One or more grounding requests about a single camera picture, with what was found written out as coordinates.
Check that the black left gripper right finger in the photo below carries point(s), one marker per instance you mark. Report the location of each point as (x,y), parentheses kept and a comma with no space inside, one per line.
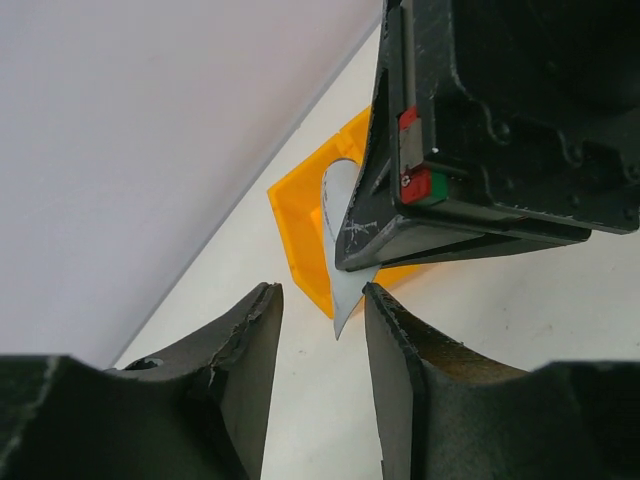
(444,411)

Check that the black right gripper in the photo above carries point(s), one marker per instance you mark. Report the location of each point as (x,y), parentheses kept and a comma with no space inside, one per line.
(521,116)

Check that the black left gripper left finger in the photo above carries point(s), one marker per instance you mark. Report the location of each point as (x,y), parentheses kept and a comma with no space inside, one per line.
(196,409)

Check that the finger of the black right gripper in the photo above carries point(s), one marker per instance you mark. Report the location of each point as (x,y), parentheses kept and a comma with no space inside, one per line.
(381,227)

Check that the white toothpaste tube black cap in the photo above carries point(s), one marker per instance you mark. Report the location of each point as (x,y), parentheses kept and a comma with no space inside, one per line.
(345,287)

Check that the yellow bin middle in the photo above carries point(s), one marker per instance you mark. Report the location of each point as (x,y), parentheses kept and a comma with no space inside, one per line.
(296,204)

